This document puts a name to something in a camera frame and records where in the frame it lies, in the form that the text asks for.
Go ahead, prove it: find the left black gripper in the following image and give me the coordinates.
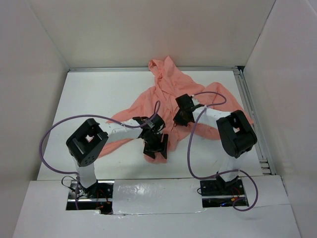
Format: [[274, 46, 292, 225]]
[[143, 132, 168, 159]]

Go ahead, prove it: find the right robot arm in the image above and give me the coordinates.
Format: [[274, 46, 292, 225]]
[[173, 94, 257, 194]]

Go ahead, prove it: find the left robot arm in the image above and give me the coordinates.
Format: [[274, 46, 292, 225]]
[[66, 115, 168, 198]]

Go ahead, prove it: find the white front cover panel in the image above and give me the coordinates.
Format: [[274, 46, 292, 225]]
[[112, 178, 205, 215]]

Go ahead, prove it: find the aluminium frame rail back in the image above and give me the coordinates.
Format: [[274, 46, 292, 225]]
[[67, 65, 245, 73]]

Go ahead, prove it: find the aluminium frame rail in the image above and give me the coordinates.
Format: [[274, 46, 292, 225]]
[[67, 65, 245, 73], [233, 66, 277, 175]]

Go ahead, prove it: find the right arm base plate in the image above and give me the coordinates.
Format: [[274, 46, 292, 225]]
[[197, 178, 249, 208]]

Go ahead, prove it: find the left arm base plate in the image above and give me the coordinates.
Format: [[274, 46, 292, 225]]
[[61, 176, 114, 215]]

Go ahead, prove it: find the aluminium frame rail right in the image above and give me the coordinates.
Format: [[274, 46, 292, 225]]
[[233, 66, 277, 175]]

